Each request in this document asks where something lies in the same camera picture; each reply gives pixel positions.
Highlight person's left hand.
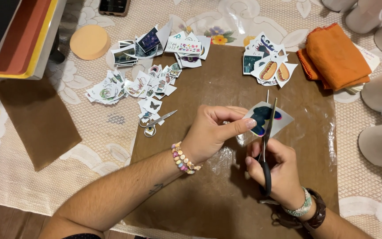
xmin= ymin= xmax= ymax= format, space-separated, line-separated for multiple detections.
xmin=181 ymin=105 xmax=258 ymax=165

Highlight person's right hand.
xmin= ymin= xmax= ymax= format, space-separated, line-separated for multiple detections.
xmin=245 ymin=138 xmax=306 ymax=210

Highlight black-handled scissors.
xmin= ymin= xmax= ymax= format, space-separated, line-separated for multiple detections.
xmin=257 ymin=90 xmax=278 ymax=197

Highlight blue figure sticker sheet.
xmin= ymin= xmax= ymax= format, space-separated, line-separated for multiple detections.
xmin=243 ymin=101 xmax=294 ymax=139

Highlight clear plastic film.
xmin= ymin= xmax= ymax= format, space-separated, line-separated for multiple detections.
xmin=209 ymin=133 xmax=254 ymax=177

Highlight small silver scissors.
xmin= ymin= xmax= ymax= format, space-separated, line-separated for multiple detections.
xmin=139 ymin=110 xmax=178 ymax=138

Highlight large brown nonstick sheet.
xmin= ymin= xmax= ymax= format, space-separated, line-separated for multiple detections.
xmin=124 ymin=44 xmax=340 ymax=239

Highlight pile of small cut stickers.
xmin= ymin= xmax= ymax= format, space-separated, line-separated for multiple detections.
xmin=85 ymin=62 xmax=182 ymax=126

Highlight pile of printed sticker sheets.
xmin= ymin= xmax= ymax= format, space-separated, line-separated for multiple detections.
xmin=111 ymin=18 xmax=212 ymax=69

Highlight pile of hot dog stickers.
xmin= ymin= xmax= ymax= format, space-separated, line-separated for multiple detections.
xmin=242 ymin=31 xmax=298 ymax=88

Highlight white lace tablecloth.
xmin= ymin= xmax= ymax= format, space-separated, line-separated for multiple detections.
xmin=0 ymin=0 xmax=382 ymax=239

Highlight folded orange cloth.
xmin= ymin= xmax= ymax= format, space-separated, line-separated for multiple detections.
xmin=296 ymin=23 xmax=372 ymax=92

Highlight stack of white papers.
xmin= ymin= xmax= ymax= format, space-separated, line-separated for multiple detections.
xmin=344 ymin=43 xmax=381 ymax=95

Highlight round beige sponge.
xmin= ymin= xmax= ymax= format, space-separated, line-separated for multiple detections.
xmin=69 ymin=24 xmax=111 ymax=61

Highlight black smartphone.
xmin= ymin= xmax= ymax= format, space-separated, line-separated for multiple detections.
xmin=98 ymin=0 xmax=132 ymax=17

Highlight small brown nonstick sheet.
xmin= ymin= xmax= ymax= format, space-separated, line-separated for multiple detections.
xmin=0 ymin=77 xmax=83 ymax=172

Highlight heat press machine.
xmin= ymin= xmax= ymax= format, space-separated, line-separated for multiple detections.
xmin=0 ymin=0 xmax=67 ymax=80

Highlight pastel bead bracelet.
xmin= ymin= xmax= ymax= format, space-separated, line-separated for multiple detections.
xmin=171 ymin=142 xmax=202 ymax=175

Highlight white green beaded bracelet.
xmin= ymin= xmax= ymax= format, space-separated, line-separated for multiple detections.
xmin=282 ymin=187 xmax=313 ymax=218

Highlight brown leather bracelet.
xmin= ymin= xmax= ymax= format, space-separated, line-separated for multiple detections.
xmin=271 ymin=188 xmax=327 ymax=232

